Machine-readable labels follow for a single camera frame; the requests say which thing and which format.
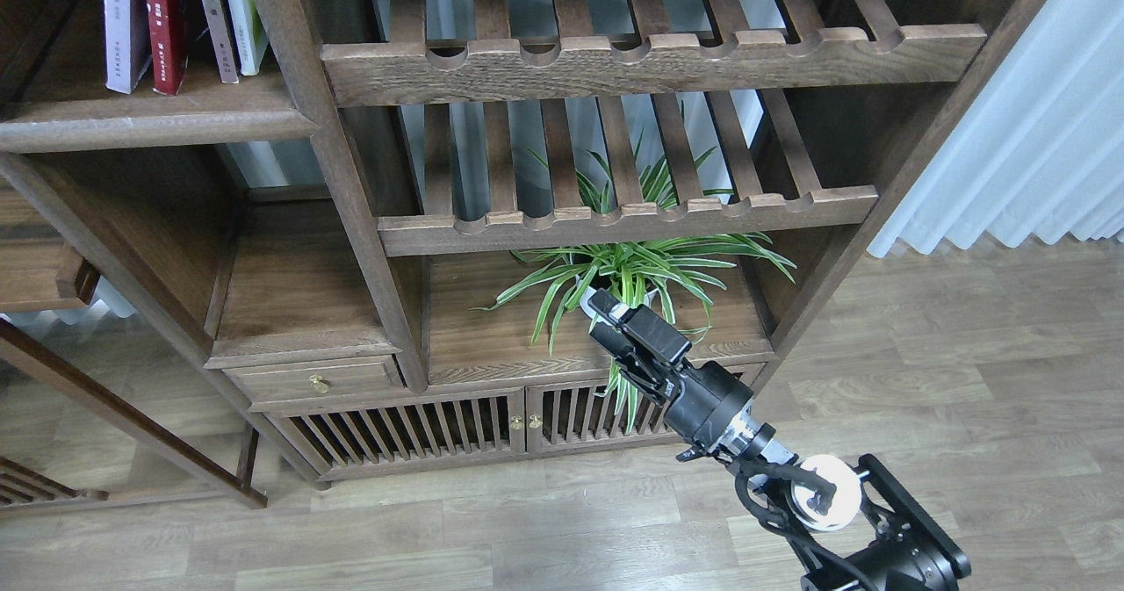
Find white plant pot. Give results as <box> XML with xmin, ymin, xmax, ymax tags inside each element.
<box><xmin>580</xmin><ymin>287</ymin><xmax>659</xmax><ymax>322</ymax></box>

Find green spider plant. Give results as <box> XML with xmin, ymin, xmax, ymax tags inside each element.
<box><xmin>473</xmin><ymin>151</ymin><xmax>796</xmax><ymax>426</ymax></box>

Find white pleated curtain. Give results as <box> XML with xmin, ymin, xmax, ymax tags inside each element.
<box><xmin>868</xmin><ymin>0</ymin><xmax>1123</xmax><ymax>258</ymax></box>

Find brass drawer knob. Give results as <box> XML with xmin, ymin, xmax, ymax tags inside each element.
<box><xmin>309</xmin><ymin>374</ymin><xmax>330</xmax><ymax>394</ymax></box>

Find dark wooden bookshelf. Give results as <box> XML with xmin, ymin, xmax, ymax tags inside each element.
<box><xmin>3</xmin><ymin>0</ymin><xmax>1046</xmax><ymax>487</ymax></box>

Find yellow and black thick book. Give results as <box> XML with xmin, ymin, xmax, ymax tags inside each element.
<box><xmin>1</xmin><ymin>0</ymin><xmax>79</xmax><ymax>103</ymax></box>

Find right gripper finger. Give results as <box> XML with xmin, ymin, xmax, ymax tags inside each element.
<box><xmin>590</xmin><ymin>322</ymin><xmax>626</xmax><ymax>360</ymax></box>
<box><xmin>591</xmin><ymin>288</ymin><xmax>635</xmax><ymax>327</ymax></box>

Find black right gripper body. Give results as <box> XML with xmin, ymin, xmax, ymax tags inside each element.
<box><xmin>610</xmin><ymin>306</ymin><xmax>756</xmax><ymax>456</ymax></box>

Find white green upright book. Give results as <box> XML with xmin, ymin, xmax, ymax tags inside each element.
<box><xmin>227</xmin><ymin>0</ymin><xmax>269</xmax><ymax>78</ymax></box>

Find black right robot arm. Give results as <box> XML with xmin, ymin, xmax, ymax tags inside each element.
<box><xmin>589</xmin><ymin>290</ymin><xmax>971</xmax><ymax>590</ymax></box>

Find pale lilac white book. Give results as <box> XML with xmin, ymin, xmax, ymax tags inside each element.
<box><xmin>105</xmin><ymin>0</ymin><xmax>151</xmax><ymax>94</ymax></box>

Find red rescue guide book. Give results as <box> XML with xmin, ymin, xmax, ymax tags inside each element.
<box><xmin>146</xmin><ymin>0</ymin><xmax>188</xmax><ymax>96</ymax></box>

